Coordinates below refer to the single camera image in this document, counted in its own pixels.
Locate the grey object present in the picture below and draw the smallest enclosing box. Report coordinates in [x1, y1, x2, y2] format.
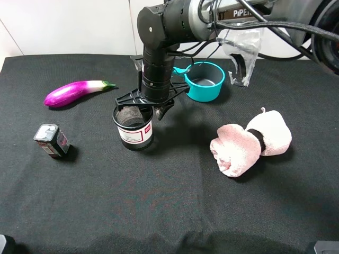
[314, 241, 339, 254]
[0, 234, 7, 254]

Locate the rolled pink towel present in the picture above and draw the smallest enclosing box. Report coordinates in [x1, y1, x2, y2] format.
[210, 108, 292, 178]

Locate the small black box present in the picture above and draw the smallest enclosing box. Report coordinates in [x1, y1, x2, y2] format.
[33, 124, 70, 158]

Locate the teal saucepan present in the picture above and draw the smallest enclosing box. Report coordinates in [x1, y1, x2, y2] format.
[173, 61, 226, 102]

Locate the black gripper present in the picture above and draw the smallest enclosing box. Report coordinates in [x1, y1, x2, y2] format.
[115, 47, 190, 122]

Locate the black mesh pen cup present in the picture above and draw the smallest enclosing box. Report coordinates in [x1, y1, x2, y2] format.
[112, 106, 154, 151]

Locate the clear plastic wrap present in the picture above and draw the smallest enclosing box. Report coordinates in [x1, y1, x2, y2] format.
[217, 28, 264, 87]

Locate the black cable bundle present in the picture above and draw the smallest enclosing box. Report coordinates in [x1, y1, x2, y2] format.
[198, 0, 339, 61]

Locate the grey object bottom right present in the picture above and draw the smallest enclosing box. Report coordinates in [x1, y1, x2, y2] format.
[314, 241, 339, 254]

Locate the grey object bottom left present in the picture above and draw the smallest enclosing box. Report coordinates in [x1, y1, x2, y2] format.
[0, 234, 7, 254]

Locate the black tablecloth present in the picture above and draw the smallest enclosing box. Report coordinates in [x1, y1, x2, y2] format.
[1, 55, 338, 253]

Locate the purple toy eggplant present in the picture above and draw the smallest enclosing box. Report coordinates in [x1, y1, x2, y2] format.
[44, 80, 117, 108]

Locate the black band on towel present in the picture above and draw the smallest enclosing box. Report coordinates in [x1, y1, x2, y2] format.
[247, 129, 266, 152]

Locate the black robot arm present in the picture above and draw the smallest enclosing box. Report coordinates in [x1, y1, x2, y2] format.
[113, 1, 338, 125]

